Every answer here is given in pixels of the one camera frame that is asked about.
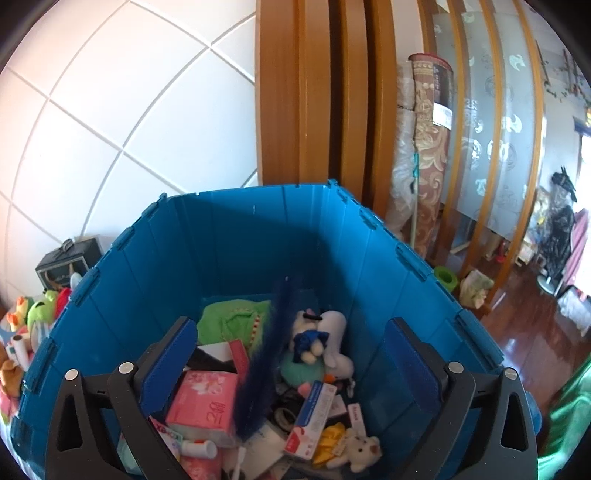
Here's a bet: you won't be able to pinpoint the yellow and green duck plush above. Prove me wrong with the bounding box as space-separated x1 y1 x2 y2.
4 295 36 334

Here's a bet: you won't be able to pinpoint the blue feather duster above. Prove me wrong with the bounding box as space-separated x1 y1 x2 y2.
235 276 302 440

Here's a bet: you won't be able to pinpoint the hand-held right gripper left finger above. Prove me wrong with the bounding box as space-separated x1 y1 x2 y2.
45 316 199 480

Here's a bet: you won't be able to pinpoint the brown wooden wall frame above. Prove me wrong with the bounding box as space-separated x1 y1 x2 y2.
254 0 399 219

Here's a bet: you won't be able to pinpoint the brown teddy bear plush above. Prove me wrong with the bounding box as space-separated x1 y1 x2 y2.
0 354 25 398

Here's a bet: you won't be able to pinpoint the frosted glass sliding door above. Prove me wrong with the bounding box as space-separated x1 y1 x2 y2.
416 0 548 243

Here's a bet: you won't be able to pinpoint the dark clothes on stand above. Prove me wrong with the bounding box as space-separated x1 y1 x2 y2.
539 165 580 292

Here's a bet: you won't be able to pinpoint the black tape roll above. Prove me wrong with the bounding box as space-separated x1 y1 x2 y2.
271 392 302 428

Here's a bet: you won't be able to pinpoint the rolled patterned carpet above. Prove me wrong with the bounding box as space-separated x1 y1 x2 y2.
383 52 456 260

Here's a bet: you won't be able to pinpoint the white tube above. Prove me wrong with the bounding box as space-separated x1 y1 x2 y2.
180 438 218 461

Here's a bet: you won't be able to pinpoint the green frog plush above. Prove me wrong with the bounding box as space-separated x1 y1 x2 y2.
27 288 73 341

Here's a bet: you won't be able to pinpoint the long white plush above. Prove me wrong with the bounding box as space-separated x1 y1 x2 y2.
318 310 356 380

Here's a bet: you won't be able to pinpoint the yellow packet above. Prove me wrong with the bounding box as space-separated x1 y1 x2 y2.
313 422 348 468

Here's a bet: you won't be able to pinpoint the pink tissue pack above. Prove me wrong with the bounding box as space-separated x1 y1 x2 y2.
165 369 241 447

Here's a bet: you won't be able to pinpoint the blue plastic crate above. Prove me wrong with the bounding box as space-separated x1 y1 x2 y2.
9 179 542 480

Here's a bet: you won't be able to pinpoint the green roll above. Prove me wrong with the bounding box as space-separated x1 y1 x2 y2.
436 266 458 292

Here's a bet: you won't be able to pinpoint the small white bear plush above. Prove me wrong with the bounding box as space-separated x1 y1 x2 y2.
342 427 384 472

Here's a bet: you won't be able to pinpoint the black gift box with handle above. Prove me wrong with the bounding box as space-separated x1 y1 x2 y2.
35 235 103 292

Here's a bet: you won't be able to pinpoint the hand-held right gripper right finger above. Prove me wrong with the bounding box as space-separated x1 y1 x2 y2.
384 316 541 480

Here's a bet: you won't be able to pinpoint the white blue and red box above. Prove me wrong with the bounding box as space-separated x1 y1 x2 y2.
283 380 339 463

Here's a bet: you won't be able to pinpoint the green cloth in crate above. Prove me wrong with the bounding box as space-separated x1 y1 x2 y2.
198 299 274 352

